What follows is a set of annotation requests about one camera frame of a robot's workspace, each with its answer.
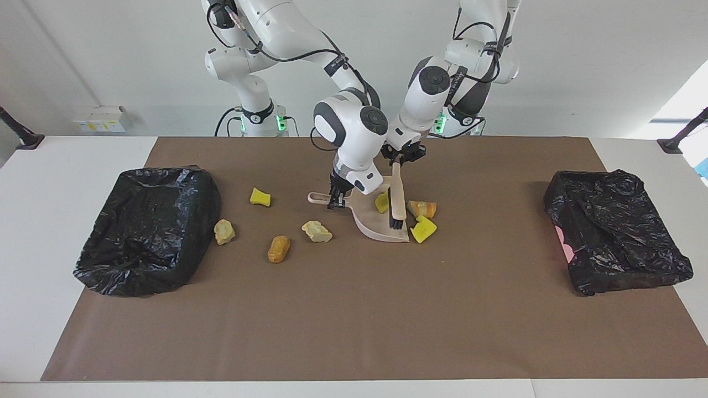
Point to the black clamp stand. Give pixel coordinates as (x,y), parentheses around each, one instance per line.
(672,145)
(27,139)

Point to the notched yellow sponge piece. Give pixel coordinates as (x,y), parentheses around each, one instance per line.
(423,230)

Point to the brown table mat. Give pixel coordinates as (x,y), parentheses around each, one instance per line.
(354,342)

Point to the striped orange bread piece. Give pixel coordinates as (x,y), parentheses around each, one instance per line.
(423,209)

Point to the black bag lined pink bin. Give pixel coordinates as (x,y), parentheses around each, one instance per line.
(619,237)

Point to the white wall socket box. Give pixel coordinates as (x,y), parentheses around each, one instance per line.
(99,119)

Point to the tan crumpled trash lump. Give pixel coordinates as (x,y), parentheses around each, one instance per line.
(224,232)

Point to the blue object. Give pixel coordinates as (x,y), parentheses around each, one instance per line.
(704,168)

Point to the beige hand brush black bristles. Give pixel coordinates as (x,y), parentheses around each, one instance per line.
(396,193)

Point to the beige plastic dustpan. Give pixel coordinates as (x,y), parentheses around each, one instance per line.
(376,226)

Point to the pale crumpled trash lump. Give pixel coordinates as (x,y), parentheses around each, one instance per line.
(317,232)

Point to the brown bread roll piece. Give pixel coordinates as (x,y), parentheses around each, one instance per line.
(279,249)

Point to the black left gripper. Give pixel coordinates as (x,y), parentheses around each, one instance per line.
(406,153)

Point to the small yellow sponge piece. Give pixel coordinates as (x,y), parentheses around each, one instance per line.
(260,198)

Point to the yellow sponge wedge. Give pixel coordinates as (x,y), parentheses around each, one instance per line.
(381,203)

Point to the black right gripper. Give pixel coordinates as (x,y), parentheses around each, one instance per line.
(341,185)

